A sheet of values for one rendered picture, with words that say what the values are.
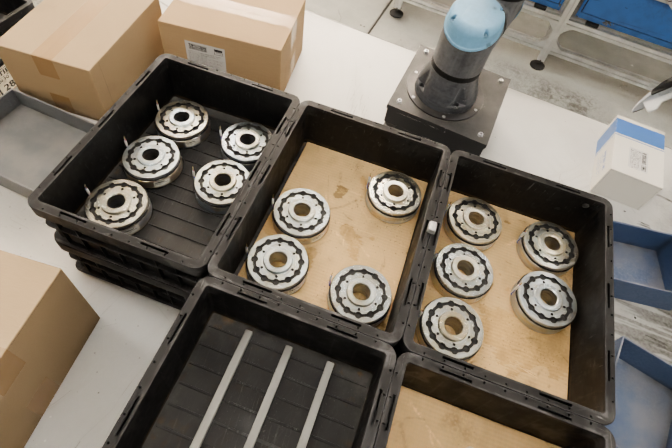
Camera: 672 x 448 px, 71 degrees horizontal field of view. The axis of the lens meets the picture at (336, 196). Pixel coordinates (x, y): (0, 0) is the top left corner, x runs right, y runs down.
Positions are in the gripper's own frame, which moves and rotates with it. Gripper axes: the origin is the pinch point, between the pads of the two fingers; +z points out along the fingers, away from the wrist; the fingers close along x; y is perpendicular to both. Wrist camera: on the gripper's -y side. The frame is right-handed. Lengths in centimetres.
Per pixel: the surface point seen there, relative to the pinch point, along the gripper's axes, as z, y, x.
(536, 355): 5, 64, -16
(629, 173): 9.3, 9.5, -1.8
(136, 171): 2, 66, -91
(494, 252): 5, 48, -27
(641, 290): 12.8, 36.9, 4.7
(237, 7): 2, 13, -102
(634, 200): 15.7, 10.2, 3.5
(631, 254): 17.8, 24.6, 5.0
